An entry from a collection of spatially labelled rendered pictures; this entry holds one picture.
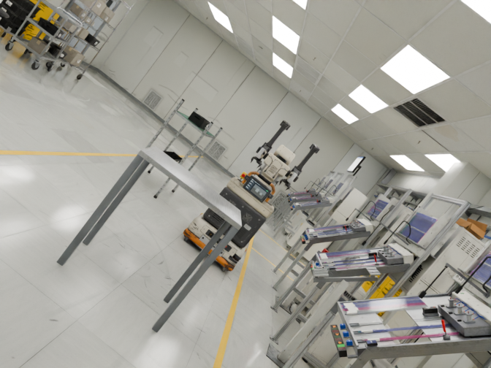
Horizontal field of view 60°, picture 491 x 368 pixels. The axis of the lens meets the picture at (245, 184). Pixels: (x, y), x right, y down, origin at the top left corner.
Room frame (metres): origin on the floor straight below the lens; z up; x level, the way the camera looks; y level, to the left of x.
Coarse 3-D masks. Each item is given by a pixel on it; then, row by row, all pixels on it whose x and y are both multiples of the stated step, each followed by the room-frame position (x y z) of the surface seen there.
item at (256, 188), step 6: (246, 180) 4.25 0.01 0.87; (252, 180) 4.19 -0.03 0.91; (258, 180) 4.17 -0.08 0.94; (246, 186) 4.23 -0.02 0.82; (252, 186) 4.21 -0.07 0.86; (258, 186) 4.19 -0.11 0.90; (264, 186) 4.16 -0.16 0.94; (252, 192) 4.23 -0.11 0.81; (258, 192) 4.21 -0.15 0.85; (264, 192) 4.18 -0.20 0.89; (258, 198) 4.23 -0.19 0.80; (264, 198) 4.20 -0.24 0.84; (270, 198) 4.24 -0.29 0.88
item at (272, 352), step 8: (344, 280) 3.21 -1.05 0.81; (336, 288) 3.21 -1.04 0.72; (344, 288) 3.20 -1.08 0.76; (328, 296) 3.22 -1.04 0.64; (336, 296) 3.20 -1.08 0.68; (320, 304) 3.26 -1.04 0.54; (328, 304) 3.20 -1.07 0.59; (320, 312) 3.21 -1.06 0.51; (312, 320) 3.21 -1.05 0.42; (304, 328) 3.21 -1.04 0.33; (312, 328) 3.20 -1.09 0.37; (296, 336) 3.21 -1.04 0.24; (304, 336) 3.20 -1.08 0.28; (288, 344) 3.24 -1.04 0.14; (296, 344) 3.20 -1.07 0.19; (272, 352) 3.24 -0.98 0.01; (280, 352) 3.35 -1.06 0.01; (288, 352) 3.20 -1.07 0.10; (272, 360) 3.12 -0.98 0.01; (280, 360) 3.21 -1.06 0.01; (288, 360) 3.32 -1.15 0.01
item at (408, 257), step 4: (388, 244) 4.04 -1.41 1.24; (392, 244) 4.02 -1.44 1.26; (396, 244) 4.00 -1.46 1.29; (396, 248) 3.83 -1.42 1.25; (400, 248) 3.81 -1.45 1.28; (396, 252) 3.78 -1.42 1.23; (400, 252) 3.68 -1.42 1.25; (404, 252) 3.67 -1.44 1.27; (408, 252) 3.66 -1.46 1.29; (404, 256) 3.56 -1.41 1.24; (408, 256) 3.56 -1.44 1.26; (412, 256) 3.56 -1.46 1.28; (404, 260) 3.56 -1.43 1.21; (408, 260) 3.56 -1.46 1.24; (412, 260) 3.55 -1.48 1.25
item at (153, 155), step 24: (144, 168) 2.70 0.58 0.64; (168, 168) 2.37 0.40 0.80; (120, 192) 2.70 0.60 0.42; (192, 192) 2.33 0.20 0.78; (216, 192) 2.79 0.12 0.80; (96, 216) 2.29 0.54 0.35; (240, 216) 2.62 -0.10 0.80; (72, 240) 2.29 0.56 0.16; (216, 240) 2.77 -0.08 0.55; (192, 264) 2.77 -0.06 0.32; (168, 312) 2.36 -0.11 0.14
